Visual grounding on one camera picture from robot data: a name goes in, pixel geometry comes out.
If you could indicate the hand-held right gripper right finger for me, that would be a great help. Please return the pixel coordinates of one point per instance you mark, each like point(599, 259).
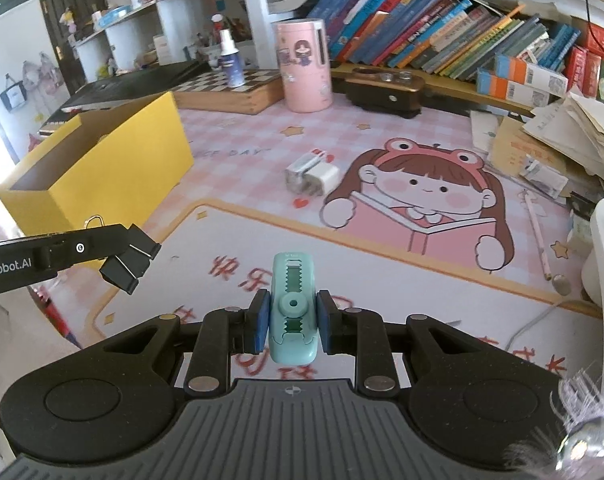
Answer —
point(326, 322)

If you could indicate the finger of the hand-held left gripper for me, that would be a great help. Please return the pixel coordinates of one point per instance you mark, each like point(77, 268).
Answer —
point(81, 247)

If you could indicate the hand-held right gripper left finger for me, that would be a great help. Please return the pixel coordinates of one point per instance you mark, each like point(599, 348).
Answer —
point(259, 322)

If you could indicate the teal correction tape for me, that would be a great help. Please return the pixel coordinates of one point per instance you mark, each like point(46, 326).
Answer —
point(293, 305)

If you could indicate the black binder clip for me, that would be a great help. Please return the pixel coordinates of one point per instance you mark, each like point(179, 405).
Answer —
point(124, 275)

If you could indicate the yellow cardboard box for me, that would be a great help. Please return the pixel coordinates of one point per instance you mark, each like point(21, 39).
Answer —
point(131, 160)

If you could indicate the pink printed desk mat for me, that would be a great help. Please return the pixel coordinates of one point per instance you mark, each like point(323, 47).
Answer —
point(382, 280)

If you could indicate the white charger plug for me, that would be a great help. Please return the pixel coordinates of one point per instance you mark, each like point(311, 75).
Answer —
point(317, 180)

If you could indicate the dark tote bag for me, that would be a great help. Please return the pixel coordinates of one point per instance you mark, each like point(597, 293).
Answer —
point(12, 94)

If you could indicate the black keyboard piano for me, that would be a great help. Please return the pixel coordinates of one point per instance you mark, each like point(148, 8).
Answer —
point(126, 85)

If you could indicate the wooden chess box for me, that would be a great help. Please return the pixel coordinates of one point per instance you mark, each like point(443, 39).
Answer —
point(231, 102)

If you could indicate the white red carton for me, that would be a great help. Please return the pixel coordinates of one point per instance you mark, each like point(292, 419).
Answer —
point(161, 49)

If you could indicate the pink pencil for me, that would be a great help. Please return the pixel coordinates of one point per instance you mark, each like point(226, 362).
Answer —
point(537, 232)

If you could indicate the dark brown wooden case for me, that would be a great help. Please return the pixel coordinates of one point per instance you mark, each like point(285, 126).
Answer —
point(382, 97)

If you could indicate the blue tissue pack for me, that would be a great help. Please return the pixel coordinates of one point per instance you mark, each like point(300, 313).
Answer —
point(109, 15)

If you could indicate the white spray bottle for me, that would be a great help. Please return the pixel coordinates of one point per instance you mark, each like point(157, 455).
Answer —
point(231, 67)

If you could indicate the pink cylindrical container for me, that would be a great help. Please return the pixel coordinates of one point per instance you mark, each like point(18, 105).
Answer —
point(304, 85)

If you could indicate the white cubby shelf unit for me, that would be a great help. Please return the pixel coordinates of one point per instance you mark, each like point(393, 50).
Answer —
point(176, 15)

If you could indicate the brown envelope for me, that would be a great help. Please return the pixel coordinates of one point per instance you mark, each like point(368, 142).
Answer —
point(509, 145)

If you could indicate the red glue bottle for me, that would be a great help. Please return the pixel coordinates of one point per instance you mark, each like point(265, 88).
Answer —
point(216, 27)

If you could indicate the white blue small packet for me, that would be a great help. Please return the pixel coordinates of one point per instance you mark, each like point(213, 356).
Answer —
point(544, 176)

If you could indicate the white fluffy pendant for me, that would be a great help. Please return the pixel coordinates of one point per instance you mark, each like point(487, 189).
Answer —
point(582, 442)

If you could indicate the orange white small box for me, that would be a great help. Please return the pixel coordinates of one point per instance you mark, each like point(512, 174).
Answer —
point(527, 72)
point(507, 89)

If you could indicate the white bookshelf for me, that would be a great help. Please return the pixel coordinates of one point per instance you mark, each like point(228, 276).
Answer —
point(259, 10)

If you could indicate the stack of papers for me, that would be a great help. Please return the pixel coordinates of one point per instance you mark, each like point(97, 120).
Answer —
point(582, 125)

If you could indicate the small red box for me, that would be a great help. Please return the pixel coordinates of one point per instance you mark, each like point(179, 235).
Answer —
point(582, 70)

